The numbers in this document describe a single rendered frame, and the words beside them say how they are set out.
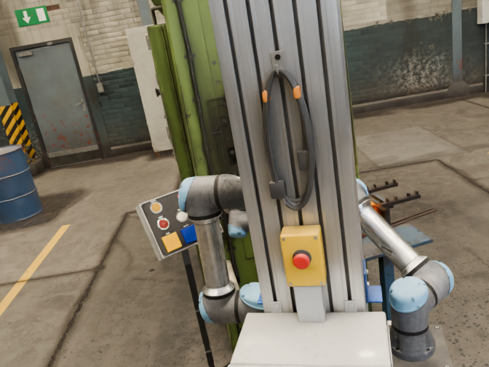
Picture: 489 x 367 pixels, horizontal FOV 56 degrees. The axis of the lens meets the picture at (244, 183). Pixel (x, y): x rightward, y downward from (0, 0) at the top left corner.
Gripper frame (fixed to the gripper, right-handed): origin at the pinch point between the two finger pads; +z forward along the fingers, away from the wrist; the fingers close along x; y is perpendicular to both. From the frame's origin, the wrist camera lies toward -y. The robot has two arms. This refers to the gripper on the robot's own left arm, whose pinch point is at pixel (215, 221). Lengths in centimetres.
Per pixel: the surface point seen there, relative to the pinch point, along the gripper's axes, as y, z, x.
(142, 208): 19.9, 10.4, 26.3
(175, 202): 17.2, 10.4, 10.2
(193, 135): 47, 13, -16
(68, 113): 324, 593, -106
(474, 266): -101, 38, -187
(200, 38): 85, -15, -27
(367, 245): -44, -3, -73
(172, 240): 0.5, 9.6, 19.8
